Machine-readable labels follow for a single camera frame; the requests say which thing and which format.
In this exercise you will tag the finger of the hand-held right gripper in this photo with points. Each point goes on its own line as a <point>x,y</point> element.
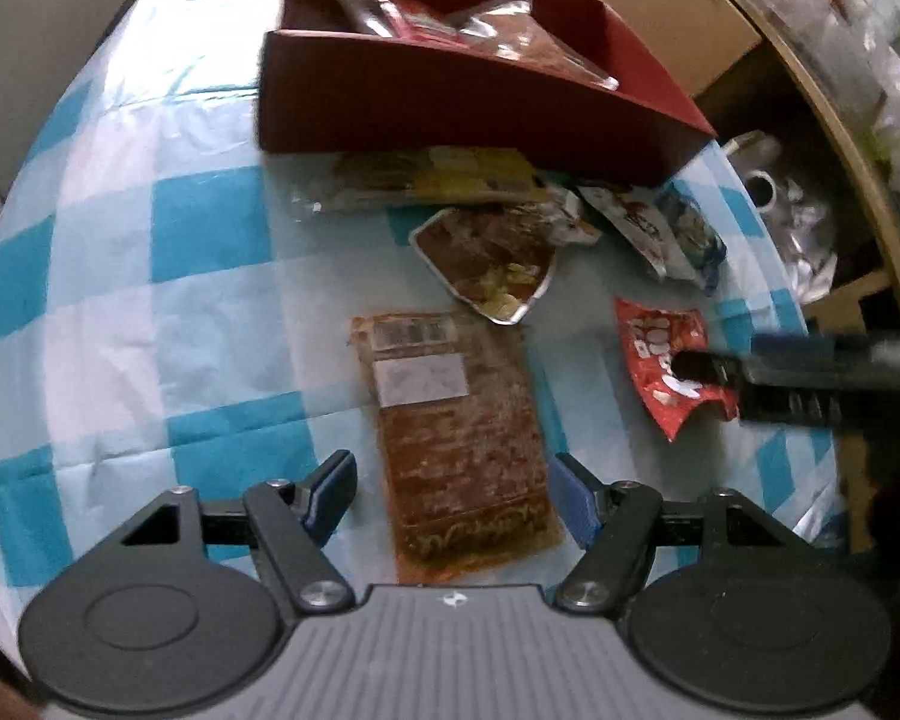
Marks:
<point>787,397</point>
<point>795,349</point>

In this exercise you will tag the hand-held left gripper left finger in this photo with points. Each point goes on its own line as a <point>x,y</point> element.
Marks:
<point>330,487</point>

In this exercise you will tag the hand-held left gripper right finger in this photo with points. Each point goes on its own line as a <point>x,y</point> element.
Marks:
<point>574,495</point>

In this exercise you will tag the clear red spicy-strip packet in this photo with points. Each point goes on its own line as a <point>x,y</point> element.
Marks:
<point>457,450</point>

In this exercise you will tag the red white-print snack packet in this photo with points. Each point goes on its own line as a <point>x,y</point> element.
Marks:
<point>649,345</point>

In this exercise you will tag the white brown-picture snack packet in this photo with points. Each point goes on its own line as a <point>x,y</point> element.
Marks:
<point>634,221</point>

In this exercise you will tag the brown tray snack packet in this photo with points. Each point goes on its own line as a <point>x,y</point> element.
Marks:
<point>487,255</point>

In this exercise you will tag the yellow-brown snack packet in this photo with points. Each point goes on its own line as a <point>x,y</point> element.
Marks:
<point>435,176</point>

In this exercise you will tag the red cardboard box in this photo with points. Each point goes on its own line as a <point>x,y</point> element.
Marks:
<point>420,112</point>

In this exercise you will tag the wooden cabinet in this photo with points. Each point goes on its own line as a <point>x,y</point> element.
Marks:
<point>862,187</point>

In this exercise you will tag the blue checked tablecloth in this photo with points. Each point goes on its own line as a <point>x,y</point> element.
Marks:
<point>157,315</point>

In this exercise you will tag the clear plastic containers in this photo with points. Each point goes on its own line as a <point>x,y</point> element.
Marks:
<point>847,30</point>

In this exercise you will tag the large cardboard box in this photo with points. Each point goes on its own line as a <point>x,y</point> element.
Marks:
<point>682,15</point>

